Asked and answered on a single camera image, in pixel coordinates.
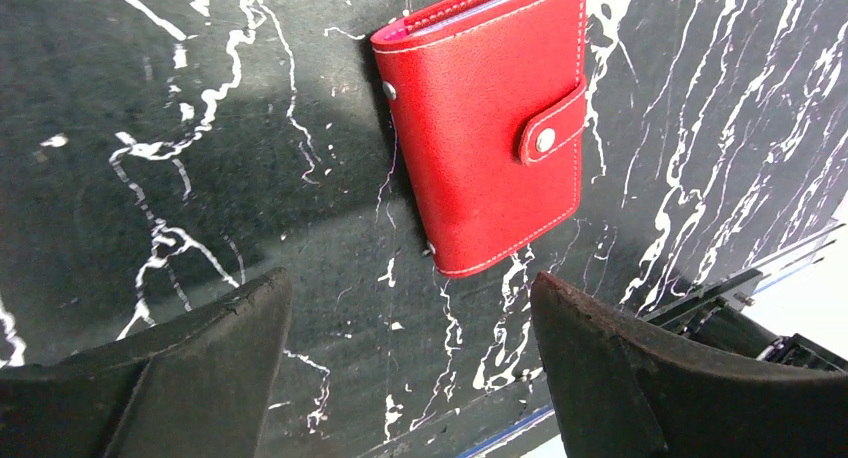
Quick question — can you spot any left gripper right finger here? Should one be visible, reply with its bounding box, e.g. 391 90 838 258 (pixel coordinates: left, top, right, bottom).
531 272 847 457

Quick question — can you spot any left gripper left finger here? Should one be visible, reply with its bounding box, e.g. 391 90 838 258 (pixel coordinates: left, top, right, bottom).
1 268 293 457

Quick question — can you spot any red card holder wallet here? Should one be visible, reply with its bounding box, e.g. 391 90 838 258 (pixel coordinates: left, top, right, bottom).
370 0 588 278

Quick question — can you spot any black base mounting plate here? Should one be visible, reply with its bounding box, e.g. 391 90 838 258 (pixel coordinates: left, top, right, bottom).
377 221 847 457

